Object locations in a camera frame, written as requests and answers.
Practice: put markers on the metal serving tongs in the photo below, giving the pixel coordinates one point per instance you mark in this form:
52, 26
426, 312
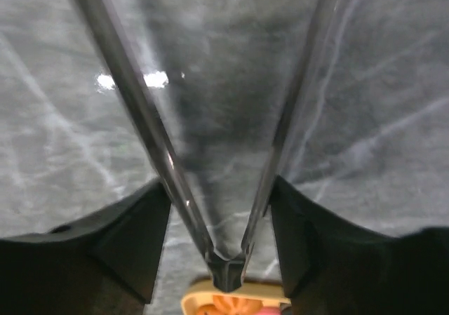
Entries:
111, 42

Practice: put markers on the yellow cookie tray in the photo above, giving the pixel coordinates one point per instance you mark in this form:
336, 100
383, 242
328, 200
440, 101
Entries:
201, 292

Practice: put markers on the orange flower cookie top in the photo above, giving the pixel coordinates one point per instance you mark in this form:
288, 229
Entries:
227, 305

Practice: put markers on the pink round cookie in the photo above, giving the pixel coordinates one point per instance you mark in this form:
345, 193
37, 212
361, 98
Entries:
269, 311

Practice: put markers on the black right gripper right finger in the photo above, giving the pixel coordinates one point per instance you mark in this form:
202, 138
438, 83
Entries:
329, 265

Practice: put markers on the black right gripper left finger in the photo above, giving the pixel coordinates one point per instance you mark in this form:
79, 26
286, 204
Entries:
104, 263

